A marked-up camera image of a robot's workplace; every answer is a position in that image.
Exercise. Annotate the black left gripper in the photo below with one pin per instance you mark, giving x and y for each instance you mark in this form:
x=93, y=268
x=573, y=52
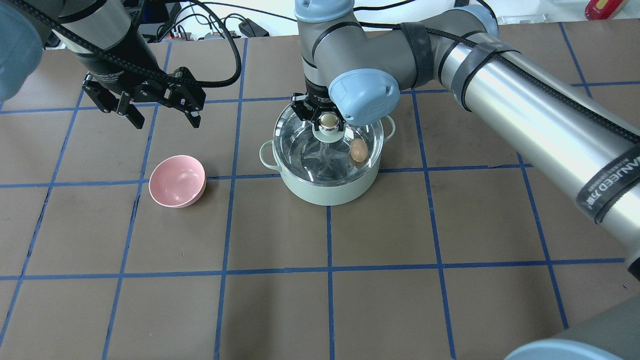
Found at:
x=111, y=64

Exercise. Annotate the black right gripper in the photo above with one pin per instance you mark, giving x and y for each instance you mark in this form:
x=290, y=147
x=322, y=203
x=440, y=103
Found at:
x=316, y=97

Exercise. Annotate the brown egg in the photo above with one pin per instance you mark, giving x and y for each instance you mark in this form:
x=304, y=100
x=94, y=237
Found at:
x=358, y=150

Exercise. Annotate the glass pot lid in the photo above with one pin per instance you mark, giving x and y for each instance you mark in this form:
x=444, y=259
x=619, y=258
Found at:
x=297, y=147

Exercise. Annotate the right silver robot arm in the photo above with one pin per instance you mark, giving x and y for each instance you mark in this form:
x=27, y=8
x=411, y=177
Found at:
x=580, y=146

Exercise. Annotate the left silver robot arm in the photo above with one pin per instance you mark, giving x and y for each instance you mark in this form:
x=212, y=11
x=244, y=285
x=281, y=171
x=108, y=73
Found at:
x=93, y=25

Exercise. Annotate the pale green cooking pot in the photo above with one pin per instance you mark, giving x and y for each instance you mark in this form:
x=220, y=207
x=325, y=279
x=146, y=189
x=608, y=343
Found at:
x=323, y=196

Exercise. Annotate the pink plastic bowl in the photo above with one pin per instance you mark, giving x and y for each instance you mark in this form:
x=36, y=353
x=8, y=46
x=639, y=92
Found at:
x=177, y=182

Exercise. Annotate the black power adapter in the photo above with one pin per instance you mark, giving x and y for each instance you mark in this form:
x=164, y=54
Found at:
x=251, y=29

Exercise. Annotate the red object on table edge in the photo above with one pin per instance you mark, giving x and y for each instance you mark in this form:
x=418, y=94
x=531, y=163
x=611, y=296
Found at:
x=596, y=10

